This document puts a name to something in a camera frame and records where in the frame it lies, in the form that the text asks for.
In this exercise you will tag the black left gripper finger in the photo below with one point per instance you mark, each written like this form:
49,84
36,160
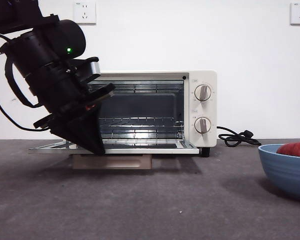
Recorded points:
70,132
90,125

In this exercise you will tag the blue ribbed bowl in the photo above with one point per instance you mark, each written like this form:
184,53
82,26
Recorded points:
287,175

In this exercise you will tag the red apple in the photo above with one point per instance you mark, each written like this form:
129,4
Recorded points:
295,150

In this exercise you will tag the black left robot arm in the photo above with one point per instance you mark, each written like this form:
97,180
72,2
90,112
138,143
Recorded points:
52,37

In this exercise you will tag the beige round oven knob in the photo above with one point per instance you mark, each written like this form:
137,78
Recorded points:
203,92
202,125

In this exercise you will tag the cream toaster oven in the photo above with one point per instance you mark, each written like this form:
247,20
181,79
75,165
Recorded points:
202,140

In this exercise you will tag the pale grey left wrist camera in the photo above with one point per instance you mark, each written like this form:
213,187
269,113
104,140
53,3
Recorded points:
94,71

